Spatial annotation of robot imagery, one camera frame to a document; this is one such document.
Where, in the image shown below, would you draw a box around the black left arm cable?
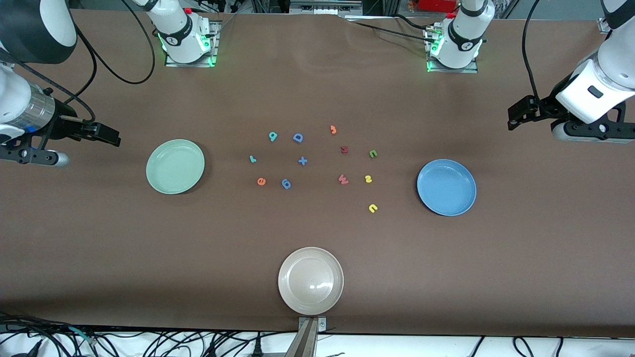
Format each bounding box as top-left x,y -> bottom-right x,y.
521,0 -> 544,112

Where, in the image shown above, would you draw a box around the silver frame rail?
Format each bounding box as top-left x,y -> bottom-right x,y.
290,0 -> 363,15

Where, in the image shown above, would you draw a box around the black table cable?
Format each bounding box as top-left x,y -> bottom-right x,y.
353,21 -> 430,43
392,14 -> 435,34

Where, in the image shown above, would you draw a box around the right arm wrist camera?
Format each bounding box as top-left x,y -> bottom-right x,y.
0,144 -> 70,168

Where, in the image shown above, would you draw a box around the blue plate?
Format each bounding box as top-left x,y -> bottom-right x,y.
417,159 -> 477,217

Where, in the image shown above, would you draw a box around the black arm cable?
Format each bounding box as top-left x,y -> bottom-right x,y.
0,0 -> 156,124
521,0 -> 544,112

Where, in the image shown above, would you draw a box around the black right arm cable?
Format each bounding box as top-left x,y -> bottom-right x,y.
0,0 -> 156,124

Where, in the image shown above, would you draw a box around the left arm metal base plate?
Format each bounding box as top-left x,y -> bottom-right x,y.
424,25 -> 480,74

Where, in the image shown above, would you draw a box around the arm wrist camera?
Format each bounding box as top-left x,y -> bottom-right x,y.
551,120 -> 635,145
0,144 -> 70,168

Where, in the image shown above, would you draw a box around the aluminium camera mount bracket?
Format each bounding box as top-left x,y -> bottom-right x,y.
285,316 -> 328,357

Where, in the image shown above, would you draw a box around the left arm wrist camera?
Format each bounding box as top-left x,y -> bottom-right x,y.
551,120 -> 635,145

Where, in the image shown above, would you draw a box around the beige plate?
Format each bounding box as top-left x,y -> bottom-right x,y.
278,247 -> 344,316

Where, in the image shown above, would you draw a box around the red box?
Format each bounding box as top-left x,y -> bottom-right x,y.
419,0 -> 459,12

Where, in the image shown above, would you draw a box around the brown table cover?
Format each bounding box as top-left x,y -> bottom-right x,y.
0,9 -> 635,339

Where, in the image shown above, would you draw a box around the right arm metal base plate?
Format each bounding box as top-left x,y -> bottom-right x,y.
165,20 -> 220,68

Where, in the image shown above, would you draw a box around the teal floor cable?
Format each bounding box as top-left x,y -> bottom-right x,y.
67,326 -> 95,344

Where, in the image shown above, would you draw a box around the pale green plate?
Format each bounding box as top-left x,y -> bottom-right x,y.
146,139 -> 205,195

